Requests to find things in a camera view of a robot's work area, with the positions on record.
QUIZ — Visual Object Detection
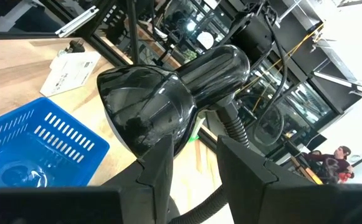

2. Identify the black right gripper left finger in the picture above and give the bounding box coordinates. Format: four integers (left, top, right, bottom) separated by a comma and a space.
102, 134, 174, 224

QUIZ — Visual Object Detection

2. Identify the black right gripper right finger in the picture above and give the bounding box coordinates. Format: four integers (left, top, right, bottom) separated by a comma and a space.
216, 134, 319, 224

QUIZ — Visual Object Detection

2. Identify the black gooseneck desk lamp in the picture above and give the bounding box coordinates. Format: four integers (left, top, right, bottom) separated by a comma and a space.
96, 44, 252, 224

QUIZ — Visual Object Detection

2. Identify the person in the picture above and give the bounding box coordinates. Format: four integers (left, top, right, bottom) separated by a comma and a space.
302, 145, 355, 185

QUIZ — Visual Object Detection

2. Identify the white printed paper sheet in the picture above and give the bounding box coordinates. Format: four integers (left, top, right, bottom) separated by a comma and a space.
39, 50, 102, 98

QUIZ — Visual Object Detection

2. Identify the blue plastic basket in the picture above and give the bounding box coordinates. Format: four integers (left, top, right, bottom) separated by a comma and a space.
0, 96, 110, 190

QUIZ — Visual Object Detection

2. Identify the small black mounted device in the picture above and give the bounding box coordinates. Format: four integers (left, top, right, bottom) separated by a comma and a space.
57, 39, 87, 57

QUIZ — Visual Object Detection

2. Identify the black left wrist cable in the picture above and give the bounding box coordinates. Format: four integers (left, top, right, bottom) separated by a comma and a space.
251, 6, 289, 147

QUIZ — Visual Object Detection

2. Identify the silver aluminium bracket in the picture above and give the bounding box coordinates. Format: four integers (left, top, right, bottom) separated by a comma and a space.
55, 6, 100, 38

